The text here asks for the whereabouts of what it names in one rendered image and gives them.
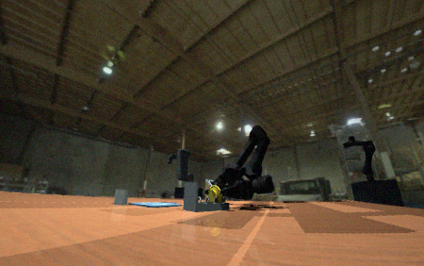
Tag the yellow plate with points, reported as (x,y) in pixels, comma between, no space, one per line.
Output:
(215,192)

